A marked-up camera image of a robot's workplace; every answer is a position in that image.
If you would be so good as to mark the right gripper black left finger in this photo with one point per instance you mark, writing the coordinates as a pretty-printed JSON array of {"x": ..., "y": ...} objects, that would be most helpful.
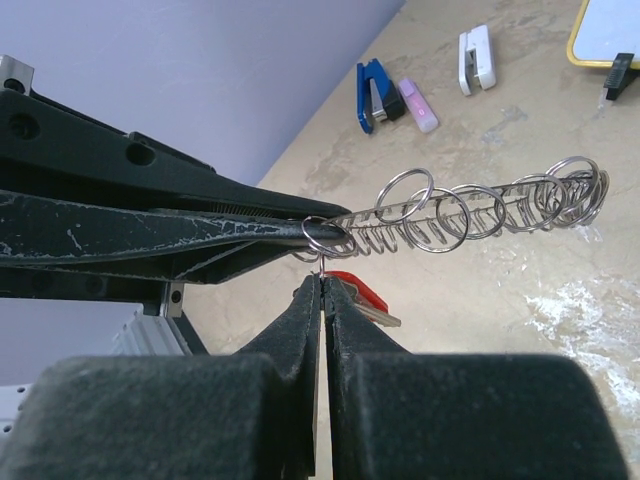
[{"x": 248, "y": 415}]

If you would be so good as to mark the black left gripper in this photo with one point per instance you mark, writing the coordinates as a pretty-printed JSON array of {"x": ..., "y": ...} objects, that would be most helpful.
[{"x": 51, "y": 151}]

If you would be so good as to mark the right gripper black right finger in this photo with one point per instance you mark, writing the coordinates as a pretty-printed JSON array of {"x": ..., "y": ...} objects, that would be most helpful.
[{"x": 402, "y": 415}]

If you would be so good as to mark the silver key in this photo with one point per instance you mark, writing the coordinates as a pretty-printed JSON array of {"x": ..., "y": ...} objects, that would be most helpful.
[{"x": 373, "y": 314}]

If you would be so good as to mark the pink eraser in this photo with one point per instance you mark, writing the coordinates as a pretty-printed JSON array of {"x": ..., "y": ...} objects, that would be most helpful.
[{"x": 418, "y": 106}]

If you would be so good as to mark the blue stapler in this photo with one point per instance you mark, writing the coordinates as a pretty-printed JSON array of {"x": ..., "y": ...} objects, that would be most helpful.
[{"x": 377, "y": 97}]

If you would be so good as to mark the small whiteboard on stand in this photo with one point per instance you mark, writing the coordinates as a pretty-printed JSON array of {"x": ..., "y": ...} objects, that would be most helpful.
[{"x": 605, "y": 35}]

